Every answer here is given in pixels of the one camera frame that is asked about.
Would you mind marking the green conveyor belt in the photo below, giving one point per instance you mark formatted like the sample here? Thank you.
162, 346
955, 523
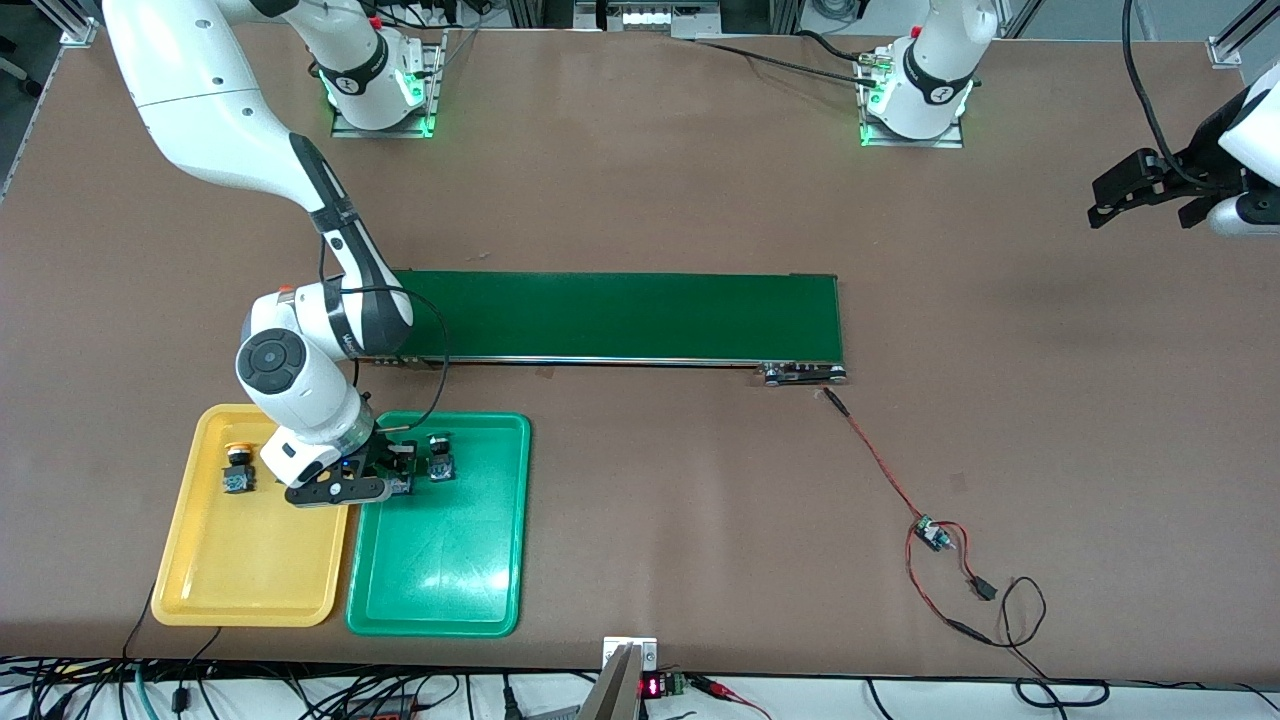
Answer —
640, 315

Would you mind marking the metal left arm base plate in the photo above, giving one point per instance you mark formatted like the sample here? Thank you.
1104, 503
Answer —
915, 143

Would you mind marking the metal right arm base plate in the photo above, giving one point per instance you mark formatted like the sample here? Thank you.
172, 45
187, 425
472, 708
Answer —
385, 132

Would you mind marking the red digit display module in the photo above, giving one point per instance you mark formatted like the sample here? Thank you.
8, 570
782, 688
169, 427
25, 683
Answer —
655, 686

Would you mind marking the aluminium frame rack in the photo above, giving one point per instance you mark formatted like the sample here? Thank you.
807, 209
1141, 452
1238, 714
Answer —
790, 15

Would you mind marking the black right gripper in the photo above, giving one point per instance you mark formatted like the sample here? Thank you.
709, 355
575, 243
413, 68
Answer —
385, 457

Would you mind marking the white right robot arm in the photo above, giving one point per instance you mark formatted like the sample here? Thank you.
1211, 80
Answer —
200, 100

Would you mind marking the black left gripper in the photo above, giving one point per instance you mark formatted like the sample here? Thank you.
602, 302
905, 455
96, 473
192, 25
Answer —
1203, 166

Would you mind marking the yellow plastic tray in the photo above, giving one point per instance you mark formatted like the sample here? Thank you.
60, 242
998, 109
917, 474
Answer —
240, 560

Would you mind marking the small motor controller board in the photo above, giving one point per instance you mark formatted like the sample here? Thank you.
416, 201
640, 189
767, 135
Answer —
932, 534

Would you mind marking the yellow push button switch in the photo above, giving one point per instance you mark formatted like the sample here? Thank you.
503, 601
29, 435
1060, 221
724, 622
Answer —
238, 475

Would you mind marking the aluminium profile post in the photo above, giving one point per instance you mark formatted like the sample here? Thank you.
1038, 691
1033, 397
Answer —
78, 32
1228, 50

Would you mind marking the metal bracket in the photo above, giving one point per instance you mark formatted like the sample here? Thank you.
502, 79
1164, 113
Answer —
630, 652

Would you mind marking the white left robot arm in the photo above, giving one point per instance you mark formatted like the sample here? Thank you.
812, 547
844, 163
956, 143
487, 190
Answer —
1262, 120

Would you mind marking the lit control box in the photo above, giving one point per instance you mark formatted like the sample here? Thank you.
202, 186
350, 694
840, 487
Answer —
645, 18

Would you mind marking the red clip lead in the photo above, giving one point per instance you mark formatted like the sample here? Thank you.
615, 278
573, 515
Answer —
715, 686

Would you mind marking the green plastic tray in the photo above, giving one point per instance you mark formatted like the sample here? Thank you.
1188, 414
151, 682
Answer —
440, 560

